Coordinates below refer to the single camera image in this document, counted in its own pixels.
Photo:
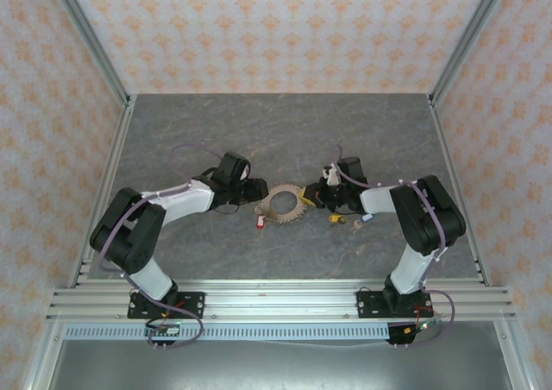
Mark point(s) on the small controller circuit board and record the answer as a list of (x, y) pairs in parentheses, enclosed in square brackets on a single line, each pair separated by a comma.
[(166, 330), (409, 331)]

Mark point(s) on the aluminium table side rail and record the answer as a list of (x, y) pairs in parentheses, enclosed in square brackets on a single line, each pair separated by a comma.
[(110, 183), (457, 183)]

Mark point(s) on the loop of metal split keyrings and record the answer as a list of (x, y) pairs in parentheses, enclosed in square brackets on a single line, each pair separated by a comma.
[(271, 211)]

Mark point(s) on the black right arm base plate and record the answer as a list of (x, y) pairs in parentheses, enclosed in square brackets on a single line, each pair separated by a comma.
[(368, 303)]

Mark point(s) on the aluminium frame post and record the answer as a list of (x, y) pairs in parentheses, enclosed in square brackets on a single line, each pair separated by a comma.
[(468, 40), (90, 40)]

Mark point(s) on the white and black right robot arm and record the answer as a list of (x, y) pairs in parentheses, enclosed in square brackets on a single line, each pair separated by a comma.
[(427, 222)]

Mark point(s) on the aluminium mounting rail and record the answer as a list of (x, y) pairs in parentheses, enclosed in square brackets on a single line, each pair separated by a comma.
[(280, 299)]

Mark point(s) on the grey metal sheet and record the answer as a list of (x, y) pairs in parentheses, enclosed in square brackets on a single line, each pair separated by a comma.
[(276, 366)]

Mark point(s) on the key with red tag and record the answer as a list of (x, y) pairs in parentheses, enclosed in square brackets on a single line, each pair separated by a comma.
[(260, 222)]

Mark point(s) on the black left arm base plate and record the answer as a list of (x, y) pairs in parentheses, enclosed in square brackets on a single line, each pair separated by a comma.
[(192, 304)]

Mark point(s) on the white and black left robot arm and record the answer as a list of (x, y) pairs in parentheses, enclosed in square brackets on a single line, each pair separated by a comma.
[(142, 230)]

